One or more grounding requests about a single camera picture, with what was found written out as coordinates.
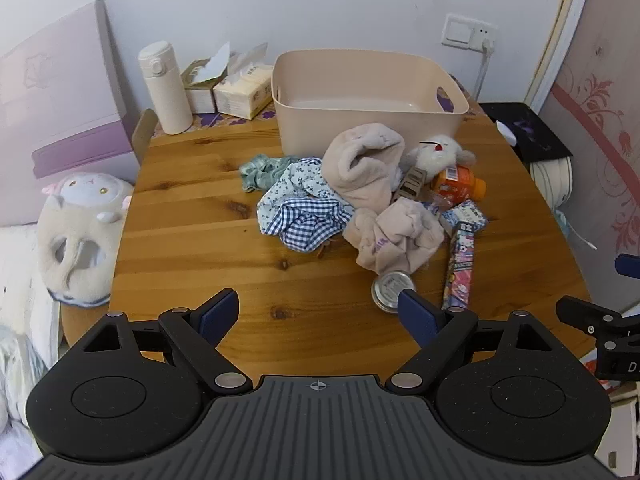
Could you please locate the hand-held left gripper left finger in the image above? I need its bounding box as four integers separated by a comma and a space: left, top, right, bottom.
70, 287, 252, 395

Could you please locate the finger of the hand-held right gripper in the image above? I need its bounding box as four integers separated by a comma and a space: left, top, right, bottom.
614, 253, 640, 281
556, 296, 640, 352

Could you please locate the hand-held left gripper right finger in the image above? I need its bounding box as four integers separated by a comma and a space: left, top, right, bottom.
385, 289, 571, 395

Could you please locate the beige fleece cloth purple embroidery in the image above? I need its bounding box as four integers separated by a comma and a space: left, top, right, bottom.
342, 197, 446, 276

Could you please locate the blue tissue packet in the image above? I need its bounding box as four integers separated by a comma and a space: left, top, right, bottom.
440, 199, 489, 236

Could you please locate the beige hair claw clip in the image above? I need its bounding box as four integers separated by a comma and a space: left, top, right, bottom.
392, 166, 429, 206

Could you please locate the orange bottle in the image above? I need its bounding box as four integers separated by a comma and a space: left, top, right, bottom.
431, 165, 487, 204

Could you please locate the green scrunchie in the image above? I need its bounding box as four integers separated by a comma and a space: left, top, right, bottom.
238, 154, 301, 194

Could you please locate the blue floral cloth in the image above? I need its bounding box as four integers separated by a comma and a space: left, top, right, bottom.
256, 157, 351, 237

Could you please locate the large beige fleece cloth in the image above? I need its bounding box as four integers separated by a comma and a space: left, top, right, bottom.
322, 122, 406, 212

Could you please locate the beige plastic storage bin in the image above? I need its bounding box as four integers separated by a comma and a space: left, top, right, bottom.
271, 49, 470, 156

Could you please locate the round metal tin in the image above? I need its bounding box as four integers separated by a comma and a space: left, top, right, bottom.
371, 271, 417, 315

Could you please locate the cartoon candy stick packet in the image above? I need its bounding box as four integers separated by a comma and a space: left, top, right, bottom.
441, 224, 479, 311

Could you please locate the wooden desk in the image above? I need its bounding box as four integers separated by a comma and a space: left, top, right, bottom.
60, 102, 601, 396

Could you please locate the clear snack packet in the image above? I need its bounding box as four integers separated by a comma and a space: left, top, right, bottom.
424, 196, 455, 217

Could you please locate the white ribbed roll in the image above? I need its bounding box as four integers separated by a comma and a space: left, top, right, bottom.
529, 156, 575, 209

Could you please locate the plush sheep pillow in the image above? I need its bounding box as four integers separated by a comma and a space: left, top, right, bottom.
39, 172, 135, 307

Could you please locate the black mouse pad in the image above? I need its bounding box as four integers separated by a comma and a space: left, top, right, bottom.
479, 101, 575, 163

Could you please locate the white plush toy red nose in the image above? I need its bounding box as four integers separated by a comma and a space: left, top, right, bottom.
402, 133, 477, 173

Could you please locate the white mouse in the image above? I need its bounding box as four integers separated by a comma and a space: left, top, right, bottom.
495, 121, 521, 148

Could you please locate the wooden chair back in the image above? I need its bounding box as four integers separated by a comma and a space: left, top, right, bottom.
132, 108, 159, 162

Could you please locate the white bedding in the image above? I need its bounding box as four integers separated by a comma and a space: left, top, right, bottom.
0, 224, 63, 426

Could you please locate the white tissue pack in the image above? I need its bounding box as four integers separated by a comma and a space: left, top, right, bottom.
213, 42, 275, 121

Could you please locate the white thermos bottle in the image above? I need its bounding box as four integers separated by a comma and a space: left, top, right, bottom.
138, 41, 194, 136

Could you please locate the purple box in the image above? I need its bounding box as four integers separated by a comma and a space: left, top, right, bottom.
0, 0, 141, 227

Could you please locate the white plug cable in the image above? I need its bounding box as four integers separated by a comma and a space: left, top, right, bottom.
472, 39, 497, 103

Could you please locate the white wall socket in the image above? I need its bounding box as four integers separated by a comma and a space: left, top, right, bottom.
441, 13, 499, 51

